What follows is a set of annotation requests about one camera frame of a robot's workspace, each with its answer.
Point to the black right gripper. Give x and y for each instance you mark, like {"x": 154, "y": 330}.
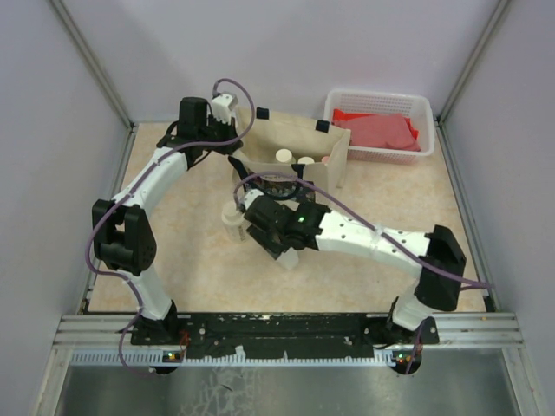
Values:
{"x": 275, "y": 249}

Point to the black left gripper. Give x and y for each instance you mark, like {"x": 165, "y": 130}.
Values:
{"x": 230, "y": 131}

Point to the white bottle dark cap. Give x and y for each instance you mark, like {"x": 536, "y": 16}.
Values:
{"x": 288, "y": 259}

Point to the green bottle beige cap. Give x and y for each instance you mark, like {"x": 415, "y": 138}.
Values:
{"x": 284, "y": 156}

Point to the beige canvas tote bag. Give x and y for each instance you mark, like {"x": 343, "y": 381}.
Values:
{"x": 303, "y": 137}

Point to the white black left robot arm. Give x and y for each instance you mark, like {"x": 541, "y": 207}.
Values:
{"x": 123, "y": 238}

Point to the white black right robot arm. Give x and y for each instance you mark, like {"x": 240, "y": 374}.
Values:
{"x": 434, "y": 259}

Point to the beige bottle cream cap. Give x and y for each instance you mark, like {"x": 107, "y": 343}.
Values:
{"x": 234, "y": 222}

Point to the red cloth in basket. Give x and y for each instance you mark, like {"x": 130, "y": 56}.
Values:
{"x": 385, "y": 131}

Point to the white plastic mesh basket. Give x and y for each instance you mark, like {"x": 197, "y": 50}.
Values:
{"x": 414, "y": 107}

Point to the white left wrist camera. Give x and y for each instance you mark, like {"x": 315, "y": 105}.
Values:
{"x": 222, "y": 106}

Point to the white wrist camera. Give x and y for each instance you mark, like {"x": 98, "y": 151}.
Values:
{"x": 222, "y": 106}
{"x": 245, "y": 201}

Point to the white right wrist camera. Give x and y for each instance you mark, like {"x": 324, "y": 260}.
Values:
{"x": 245, "y": 201}

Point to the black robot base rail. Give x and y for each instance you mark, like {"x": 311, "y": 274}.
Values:
{"x": 275, "y": 336}

